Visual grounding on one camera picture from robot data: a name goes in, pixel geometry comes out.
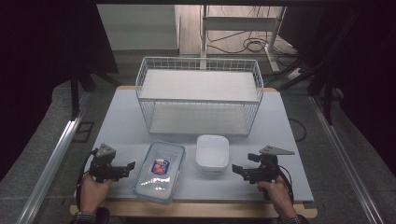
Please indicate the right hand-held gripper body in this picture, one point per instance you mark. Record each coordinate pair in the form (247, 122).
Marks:
(266, 169)

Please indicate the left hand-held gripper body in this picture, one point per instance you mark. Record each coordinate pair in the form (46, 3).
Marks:
(104, 168)

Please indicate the clear lidded food container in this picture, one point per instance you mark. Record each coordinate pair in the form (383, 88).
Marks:
(160, 172)

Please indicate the white plastic container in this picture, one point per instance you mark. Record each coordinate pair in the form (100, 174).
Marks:
(212, 154)

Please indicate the person's left hand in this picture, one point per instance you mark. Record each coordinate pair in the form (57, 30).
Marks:
(93, 193)

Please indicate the person's right hand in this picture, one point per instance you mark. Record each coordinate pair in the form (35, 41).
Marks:
(277, 196)

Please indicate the black metal stand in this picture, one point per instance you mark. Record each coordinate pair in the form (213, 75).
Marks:
(74, 93)
(327, 96)

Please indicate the black curtain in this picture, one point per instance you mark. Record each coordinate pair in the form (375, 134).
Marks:
(367, 77)
(37, 62)

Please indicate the white cabinet panel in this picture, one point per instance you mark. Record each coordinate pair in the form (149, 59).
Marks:
(137, 26)

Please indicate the aluminium rail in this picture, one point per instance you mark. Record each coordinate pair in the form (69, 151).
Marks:
(53, 161)
(345, 158)

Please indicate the white metal desk frame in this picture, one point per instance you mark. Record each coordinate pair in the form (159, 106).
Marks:
(239, 23)

